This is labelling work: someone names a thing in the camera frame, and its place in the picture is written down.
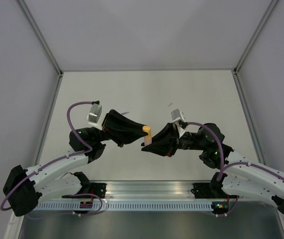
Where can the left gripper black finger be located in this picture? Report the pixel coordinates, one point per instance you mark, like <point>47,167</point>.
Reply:
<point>120,122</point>
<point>128,137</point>

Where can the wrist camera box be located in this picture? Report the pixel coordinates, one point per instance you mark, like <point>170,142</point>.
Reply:
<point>177,117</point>
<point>94,113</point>

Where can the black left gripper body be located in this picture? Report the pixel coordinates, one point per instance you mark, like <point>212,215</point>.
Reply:
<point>109,133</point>

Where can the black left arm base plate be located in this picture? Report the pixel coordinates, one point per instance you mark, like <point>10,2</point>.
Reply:
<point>98,189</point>

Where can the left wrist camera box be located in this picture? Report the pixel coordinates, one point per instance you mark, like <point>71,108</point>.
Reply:
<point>94,113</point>

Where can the left aluminium frame post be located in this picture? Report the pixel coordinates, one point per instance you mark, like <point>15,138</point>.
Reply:
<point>39,36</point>

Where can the aluminium frame post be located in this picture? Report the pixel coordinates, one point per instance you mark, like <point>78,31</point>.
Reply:
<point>39,36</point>
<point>257,32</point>

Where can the aluminium mounting rail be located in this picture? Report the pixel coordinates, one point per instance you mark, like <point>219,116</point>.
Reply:
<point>167,189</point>

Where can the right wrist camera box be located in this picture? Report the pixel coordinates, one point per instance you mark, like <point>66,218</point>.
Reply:
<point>177,117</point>

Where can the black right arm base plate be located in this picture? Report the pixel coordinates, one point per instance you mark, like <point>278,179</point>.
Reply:
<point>203,191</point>

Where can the orange highlighter cap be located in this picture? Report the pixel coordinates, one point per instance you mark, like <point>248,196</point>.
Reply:
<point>147,130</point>

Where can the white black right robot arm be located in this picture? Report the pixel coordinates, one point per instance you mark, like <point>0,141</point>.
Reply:
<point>236,174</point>

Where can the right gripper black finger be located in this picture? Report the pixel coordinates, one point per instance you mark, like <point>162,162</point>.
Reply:
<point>166,133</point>
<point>159,148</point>

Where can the orange highlighter pen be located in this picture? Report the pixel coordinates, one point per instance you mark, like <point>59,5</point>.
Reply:
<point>147,140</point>

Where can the right aluminium frame post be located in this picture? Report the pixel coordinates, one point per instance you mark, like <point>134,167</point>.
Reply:
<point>257,32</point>

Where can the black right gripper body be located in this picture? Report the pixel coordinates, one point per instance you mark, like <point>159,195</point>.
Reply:
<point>179,140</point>

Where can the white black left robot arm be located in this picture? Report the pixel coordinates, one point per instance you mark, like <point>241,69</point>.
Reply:
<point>26,188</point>

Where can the white slotted cable duct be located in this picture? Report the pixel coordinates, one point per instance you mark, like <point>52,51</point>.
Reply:
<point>65,205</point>

